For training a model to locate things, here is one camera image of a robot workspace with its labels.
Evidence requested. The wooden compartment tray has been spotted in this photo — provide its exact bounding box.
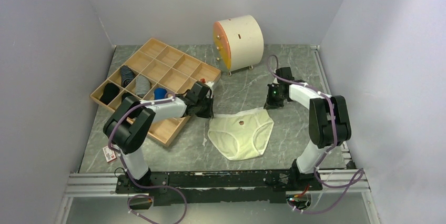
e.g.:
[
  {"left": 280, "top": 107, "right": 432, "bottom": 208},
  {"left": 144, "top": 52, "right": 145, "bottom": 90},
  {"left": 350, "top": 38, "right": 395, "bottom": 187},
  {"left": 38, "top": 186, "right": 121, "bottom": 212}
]
[{"left": 89, "top": 38, "right": 222, "bottom": 148}]

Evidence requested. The small red white tag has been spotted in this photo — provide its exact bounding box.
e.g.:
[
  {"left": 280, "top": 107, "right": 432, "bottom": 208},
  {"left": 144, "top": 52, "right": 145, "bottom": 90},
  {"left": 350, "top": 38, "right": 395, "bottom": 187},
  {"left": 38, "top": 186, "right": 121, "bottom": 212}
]
[{"left": 102, "top": 146, "right": 118, "bottom": 164}]

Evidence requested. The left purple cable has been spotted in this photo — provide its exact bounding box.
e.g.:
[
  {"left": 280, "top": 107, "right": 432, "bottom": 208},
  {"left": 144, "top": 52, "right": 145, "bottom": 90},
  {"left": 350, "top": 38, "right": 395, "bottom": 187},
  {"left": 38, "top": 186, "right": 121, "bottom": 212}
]
[{"left": 107, "top": 93, "right": 189, "bottom": 224}]

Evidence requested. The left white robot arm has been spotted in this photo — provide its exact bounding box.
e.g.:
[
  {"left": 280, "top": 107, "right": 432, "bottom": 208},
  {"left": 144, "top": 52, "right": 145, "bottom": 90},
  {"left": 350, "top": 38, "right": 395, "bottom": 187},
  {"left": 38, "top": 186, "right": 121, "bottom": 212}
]
[{"left": 103, "top": 80, "right": 215, "bottom": 192}]

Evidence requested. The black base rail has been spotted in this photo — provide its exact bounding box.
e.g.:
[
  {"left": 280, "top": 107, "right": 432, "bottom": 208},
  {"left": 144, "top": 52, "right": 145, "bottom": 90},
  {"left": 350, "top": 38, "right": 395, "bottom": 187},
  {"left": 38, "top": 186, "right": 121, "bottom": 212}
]
[{"left": 115, "top": 168, "right": 322, "bottom": 206}]

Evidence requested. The cream cloth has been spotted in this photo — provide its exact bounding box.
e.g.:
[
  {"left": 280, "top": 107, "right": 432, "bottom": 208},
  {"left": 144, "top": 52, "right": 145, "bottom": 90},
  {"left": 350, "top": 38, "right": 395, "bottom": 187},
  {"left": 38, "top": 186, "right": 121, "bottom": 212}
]
[{"left": 208, "top": 108, "right": 275, "bottom": 161}]

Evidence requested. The grey rolled sock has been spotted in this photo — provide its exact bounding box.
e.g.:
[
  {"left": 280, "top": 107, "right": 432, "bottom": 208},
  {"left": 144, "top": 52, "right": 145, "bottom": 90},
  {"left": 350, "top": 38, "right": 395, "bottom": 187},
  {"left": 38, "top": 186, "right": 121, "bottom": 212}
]
[{"left": 135, "top": 75, "right": 151, "bottom": 98}]

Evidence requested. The cream cylindrical drawer cabinet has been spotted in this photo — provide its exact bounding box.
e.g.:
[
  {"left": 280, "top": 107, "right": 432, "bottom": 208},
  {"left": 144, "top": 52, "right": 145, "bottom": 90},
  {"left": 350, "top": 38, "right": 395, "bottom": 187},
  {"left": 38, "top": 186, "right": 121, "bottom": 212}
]
[{"left": 212, "top": 15, "right": 265, "bottom": 76}]

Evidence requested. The dark striped rolled sock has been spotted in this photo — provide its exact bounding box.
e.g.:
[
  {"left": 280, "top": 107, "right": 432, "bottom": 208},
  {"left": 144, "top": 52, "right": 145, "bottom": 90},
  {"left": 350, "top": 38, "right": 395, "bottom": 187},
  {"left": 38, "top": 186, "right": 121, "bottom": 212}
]
[{"left": 119, "top": 65, "right": 135, "bottom": 87}]

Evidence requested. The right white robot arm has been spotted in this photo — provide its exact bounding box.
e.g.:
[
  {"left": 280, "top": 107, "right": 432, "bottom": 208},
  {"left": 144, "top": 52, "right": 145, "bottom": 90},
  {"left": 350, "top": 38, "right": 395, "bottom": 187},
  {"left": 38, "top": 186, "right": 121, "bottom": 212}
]
[{"left": 264, "top": 67, "right": 351, "bottom": 190}]

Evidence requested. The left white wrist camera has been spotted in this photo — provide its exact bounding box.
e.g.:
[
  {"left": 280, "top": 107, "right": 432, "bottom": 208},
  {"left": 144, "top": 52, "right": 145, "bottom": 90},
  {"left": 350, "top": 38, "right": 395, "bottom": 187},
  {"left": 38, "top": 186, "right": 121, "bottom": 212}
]
[{"left": 200, "top": 78, "right": 216, "bottom": 93}]

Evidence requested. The black rolled sock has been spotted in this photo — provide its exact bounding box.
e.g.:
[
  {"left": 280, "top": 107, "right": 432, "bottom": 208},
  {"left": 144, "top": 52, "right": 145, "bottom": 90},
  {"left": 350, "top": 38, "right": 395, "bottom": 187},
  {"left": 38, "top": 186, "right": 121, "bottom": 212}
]
[
  {"left": 99, "top": 83, "right": 120, "bottom": 105},
  {"left": 121, "top": 92, "right": 133, "bottom": 101}
]

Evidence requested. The blue underwear white trim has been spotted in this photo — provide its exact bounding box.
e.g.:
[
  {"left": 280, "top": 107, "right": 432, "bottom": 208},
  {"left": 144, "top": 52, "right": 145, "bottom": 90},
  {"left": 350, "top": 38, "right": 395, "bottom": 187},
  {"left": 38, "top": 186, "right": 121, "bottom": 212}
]
[{"left": 154, "top": 88, "right": 167, "bottom": 100}]

